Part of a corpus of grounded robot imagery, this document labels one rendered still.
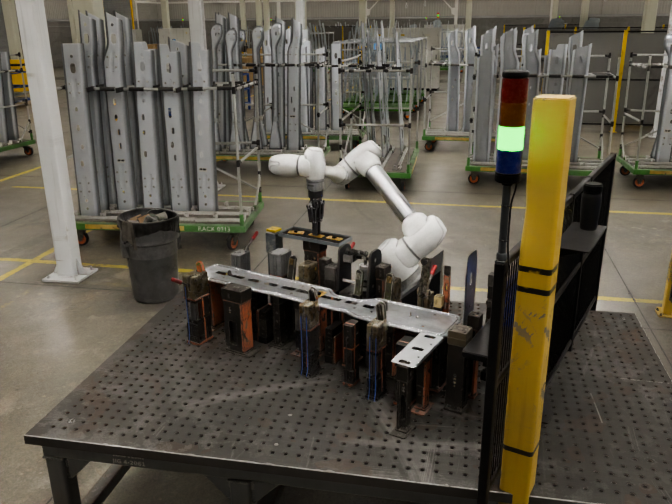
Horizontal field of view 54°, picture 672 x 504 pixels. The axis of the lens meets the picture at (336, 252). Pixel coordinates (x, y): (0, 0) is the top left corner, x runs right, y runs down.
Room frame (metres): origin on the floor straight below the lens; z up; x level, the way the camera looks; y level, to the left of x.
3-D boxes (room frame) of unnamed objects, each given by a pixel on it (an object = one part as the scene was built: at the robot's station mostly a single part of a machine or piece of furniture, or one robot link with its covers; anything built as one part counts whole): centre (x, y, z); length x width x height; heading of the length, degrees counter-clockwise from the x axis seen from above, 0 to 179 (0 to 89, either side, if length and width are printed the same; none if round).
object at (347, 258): (2.97, -0.11, 0.94); 0.18 x 0.13 x 0.49; 59
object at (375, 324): (2.46, -0.16, 0.87); 0.12 x 0.09 x 0.35; 149
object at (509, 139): (1.77, -0.47, 1.90); 0.07 x 0.07 x 0.06
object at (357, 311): (2.85, 0.10, 1.00); 1.38 x 0.22 x 0.02; 59
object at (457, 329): (2.35, -0.49, 0.88); 0.08 x 0.08 x 0.36; 59
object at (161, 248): (5.23, 1.54, 0.36); 0.54 x 0.50 x 0.73; 169
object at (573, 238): (2.37, -0.91, 1.46); 0.36 x 0.15 x 0.18; 149
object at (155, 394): (2.72, -0.20, 0.68); 2.56 x 1.61 x 0.04; 79
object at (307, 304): (2.66, 0.12, 0.87); 0.12 x 0.09 x 0.35; 149
